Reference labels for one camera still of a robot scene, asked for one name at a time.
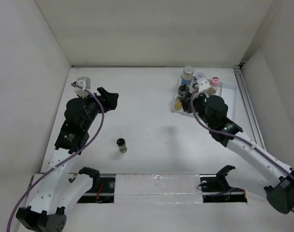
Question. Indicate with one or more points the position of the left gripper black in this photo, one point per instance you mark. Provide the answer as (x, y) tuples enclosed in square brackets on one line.
[(108, 100)]

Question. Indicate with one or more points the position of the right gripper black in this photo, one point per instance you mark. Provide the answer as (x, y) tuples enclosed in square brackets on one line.
[(202, 96)]

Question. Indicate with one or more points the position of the black grinder top jar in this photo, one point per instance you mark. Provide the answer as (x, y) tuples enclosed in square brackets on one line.
[(182, 91)]

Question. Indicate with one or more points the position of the yellow label cork bottle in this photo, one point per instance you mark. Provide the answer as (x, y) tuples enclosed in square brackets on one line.
[(178, 105)]

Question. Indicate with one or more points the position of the red label spice jar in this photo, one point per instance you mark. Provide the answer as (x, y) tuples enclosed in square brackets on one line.
[(199, 77)]

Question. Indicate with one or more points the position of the blue label silver lid jar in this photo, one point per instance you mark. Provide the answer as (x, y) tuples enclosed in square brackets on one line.
[(187, 75)]

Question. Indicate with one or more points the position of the pink lid spice bottle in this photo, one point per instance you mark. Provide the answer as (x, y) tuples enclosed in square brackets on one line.
[(214, 84)]

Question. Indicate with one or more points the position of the small black lid bottle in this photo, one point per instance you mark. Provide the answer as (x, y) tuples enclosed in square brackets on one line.
[(121, 143)]

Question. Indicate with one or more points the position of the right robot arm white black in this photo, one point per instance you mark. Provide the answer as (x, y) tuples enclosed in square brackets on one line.
[(277, 184)]

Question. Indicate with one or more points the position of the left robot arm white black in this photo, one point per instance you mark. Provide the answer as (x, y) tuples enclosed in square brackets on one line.
[(48, 210)]

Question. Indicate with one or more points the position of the white divided organizer tray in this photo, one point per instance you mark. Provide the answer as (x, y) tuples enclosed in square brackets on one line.
[(225, 90)]

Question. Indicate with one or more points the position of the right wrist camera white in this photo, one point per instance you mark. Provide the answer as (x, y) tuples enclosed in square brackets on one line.
[(201, 85)]

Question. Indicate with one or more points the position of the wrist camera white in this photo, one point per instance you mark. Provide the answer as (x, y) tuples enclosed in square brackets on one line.
[(80, 84), (201, 85)]

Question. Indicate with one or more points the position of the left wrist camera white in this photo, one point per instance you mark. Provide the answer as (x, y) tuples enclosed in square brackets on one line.
[(80, 84)]

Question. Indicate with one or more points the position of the black mounting rail base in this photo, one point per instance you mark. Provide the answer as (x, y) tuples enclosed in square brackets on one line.
[(162, 189)]

